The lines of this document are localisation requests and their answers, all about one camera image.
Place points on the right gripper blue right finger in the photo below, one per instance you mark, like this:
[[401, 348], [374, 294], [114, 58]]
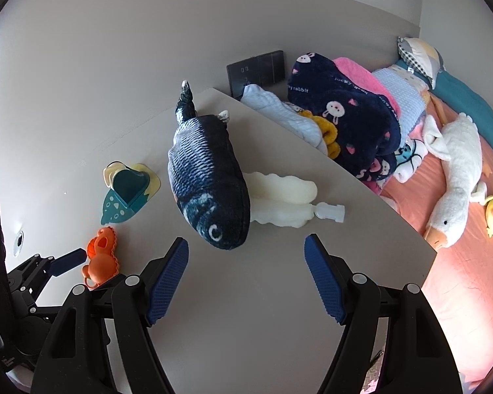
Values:
[[329, 274]]

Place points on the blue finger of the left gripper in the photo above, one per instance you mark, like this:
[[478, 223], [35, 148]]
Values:
[[67, 262]]

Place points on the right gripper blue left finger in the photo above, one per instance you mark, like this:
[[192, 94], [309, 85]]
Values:
[[163, 276]]

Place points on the orange plastic crab toy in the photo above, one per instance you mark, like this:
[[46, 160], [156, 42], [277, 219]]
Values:
[[102, 264]]

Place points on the teal tape dispenser holder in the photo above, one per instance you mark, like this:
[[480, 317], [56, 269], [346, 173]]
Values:
[[129, 189]]

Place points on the dark blue fish plush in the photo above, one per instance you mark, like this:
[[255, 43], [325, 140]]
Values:
[[205, 177]]

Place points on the white cartoon print cloth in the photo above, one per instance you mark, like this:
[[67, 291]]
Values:
[[408, 158]]

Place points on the pink bed sheet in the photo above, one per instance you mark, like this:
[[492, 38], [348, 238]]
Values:
[[459, 286]]

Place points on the yellow plush garment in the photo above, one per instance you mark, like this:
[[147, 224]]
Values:
[[329, 132]]

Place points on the navy bunny print blanket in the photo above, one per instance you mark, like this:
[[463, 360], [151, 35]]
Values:
[[368, 130]]

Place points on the pale blue baby garment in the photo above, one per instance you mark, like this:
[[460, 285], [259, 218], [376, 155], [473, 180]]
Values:
[[268, 104]]

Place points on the white goose plush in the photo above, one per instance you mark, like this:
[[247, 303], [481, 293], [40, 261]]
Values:
[[458, 146]]

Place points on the light blue knitted blanket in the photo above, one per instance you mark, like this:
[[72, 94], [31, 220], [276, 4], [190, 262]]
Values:
[[406, 89]]

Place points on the pink fleece blanket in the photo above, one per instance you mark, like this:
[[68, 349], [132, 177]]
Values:
[[366, 80]]

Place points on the teal long pillow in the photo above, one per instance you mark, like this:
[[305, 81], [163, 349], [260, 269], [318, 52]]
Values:
[[461, 98]]

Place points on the patterned checked pillow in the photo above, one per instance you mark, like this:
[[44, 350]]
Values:
[[422, 57]]

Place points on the wall cable hole grommet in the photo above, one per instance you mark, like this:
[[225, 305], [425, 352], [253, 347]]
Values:
[[18, 244]]

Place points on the black wall switch panel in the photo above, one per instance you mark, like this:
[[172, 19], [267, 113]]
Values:
[[263, 70]]

